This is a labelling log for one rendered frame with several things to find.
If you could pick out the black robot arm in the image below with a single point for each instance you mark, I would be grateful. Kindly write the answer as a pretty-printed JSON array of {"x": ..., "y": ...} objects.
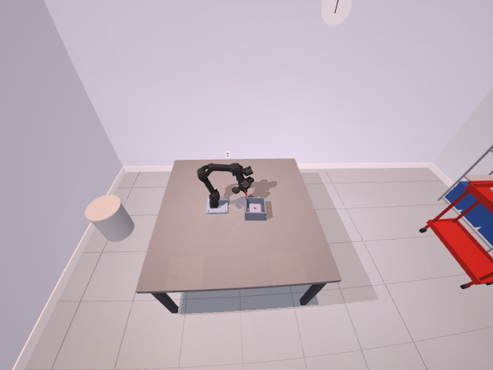
[{"x": 236, "y": 169}]

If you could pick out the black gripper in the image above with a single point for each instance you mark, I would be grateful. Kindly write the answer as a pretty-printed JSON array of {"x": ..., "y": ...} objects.
[{"x": 236, "y": 190}]

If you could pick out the pink square plate with hole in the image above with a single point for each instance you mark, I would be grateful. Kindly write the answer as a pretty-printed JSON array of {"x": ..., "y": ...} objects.
[{"x": 254, "y": 207}]

